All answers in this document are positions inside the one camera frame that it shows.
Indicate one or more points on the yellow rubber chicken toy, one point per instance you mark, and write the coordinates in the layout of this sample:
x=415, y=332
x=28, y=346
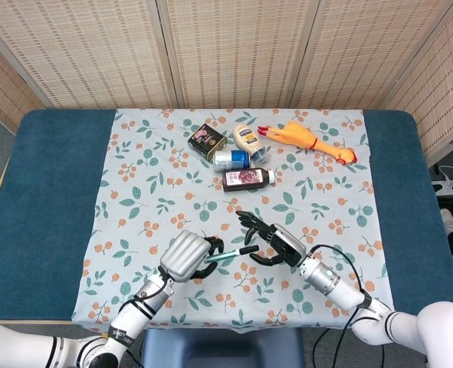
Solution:
x=299, y=136

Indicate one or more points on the brown sauce bottle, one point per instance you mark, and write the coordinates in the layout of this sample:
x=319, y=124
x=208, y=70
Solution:
x=245, y=179

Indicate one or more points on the floral print tablecloth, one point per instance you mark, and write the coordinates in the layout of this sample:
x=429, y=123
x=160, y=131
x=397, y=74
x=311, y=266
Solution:
x=153, y=191

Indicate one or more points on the green white marker pen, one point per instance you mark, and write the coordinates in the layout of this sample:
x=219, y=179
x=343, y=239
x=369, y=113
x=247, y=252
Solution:
x=226, y=254

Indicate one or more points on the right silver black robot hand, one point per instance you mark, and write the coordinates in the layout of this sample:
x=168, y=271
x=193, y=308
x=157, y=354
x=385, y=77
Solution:
x=287, y=245

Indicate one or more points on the white metal stand base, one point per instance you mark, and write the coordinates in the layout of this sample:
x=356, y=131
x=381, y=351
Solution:
x=450, y=188

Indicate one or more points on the woven bamboo screen panel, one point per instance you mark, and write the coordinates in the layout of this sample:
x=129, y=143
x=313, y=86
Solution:
x=237, y=50
x=440, y=96
x=0, y=88
x=88, y=50
x=368, y=50

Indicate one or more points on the dark blue table cover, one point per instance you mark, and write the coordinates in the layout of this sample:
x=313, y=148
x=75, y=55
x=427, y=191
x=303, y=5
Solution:
x=50, y=172

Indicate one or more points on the black luncheon meat tin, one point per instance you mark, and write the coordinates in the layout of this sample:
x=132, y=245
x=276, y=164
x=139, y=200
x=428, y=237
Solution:
x=207, y=140

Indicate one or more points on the cream mayonnaise squeeze bottle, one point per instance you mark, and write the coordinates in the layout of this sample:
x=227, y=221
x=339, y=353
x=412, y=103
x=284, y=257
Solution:
x=247, y=140

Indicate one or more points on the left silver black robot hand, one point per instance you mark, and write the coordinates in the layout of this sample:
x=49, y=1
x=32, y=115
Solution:
x=184, y=255

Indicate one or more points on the white shoe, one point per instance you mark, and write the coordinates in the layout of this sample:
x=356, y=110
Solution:
x=449, y=222

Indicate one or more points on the blue silver drink can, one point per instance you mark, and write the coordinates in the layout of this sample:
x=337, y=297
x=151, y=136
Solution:
x=232, y=160

